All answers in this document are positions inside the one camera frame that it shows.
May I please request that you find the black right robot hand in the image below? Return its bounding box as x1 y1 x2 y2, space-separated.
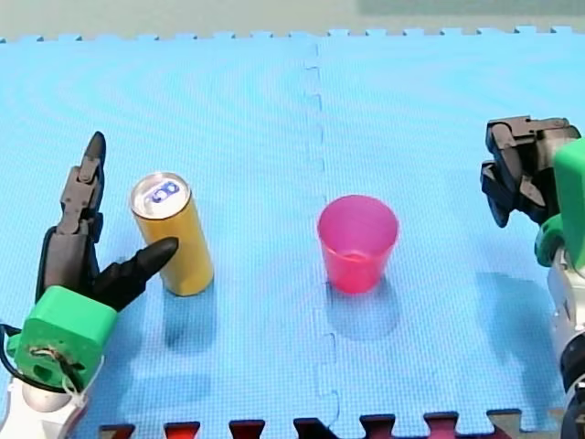
479 116 582 229

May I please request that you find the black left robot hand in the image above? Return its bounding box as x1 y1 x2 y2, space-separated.
35 131 179 315

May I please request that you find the yellow drink can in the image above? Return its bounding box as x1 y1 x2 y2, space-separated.
130 171 215 297

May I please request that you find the pink plastic cup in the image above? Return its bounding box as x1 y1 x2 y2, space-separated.
317 194 400 294

